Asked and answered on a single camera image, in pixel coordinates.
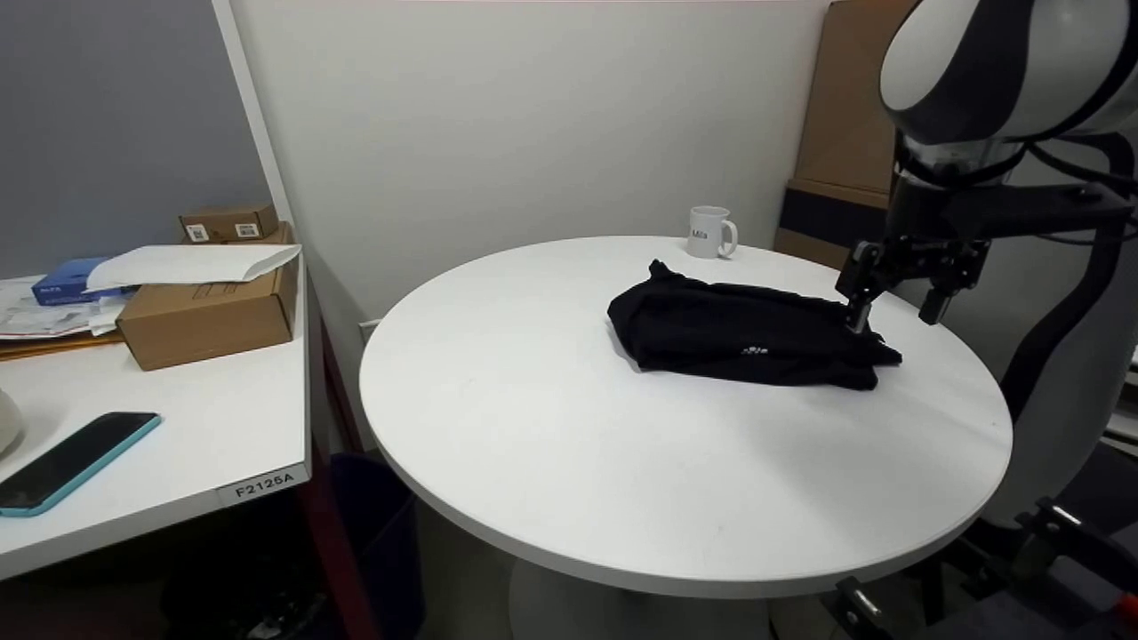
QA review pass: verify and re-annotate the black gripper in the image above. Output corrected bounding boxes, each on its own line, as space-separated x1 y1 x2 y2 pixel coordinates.
835 228 993 338

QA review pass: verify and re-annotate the black shirt white Mila print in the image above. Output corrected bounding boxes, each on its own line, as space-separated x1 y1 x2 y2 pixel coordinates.
605 255 905 394

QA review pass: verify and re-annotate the cardboard box black band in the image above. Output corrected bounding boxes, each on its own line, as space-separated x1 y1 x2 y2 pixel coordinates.
774 182 890 283

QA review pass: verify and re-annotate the leaning cardboard sheet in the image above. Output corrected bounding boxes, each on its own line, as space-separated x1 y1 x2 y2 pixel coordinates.
787 0 925 214

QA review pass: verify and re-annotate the grey office chair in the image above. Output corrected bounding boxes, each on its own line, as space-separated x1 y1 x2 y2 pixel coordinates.
878 93 1138 525

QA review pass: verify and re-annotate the white mug with logo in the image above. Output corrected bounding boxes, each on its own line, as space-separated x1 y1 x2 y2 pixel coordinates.
686 204 743 262

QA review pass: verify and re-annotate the black orange bar clamp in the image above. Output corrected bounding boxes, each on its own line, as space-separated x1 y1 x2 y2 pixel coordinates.
829 575 905 640
960 493 1138 631

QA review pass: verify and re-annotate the dark blue bin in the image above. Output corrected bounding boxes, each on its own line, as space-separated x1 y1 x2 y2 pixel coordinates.
332 448 426 640

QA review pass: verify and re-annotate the red desk leg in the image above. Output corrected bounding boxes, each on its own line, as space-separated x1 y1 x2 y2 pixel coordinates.
297 318 386 640

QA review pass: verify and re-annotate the desk label sticker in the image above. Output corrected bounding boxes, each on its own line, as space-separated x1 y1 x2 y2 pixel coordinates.
228 471 297 497

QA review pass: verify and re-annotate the small labelled cardboard box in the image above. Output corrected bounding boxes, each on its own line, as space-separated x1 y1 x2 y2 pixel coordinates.
175 200 296 249

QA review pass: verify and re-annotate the large plain cardboard box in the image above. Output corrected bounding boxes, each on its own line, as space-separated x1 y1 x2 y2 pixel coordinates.
116 253 297 375

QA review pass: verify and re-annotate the white envelope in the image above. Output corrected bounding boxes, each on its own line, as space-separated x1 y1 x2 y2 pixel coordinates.
80 243 301 295

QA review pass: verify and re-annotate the blue box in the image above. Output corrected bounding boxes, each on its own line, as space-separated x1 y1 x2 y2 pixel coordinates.
28 253 116 311

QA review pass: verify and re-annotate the phone in teal case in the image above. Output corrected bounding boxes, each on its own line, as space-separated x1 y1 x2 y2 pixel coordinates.
0 410 167 519

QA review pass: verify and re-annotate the white papers stack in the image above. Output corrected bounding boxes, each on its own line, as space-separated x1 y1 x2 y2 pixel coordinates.
0 274 132 347

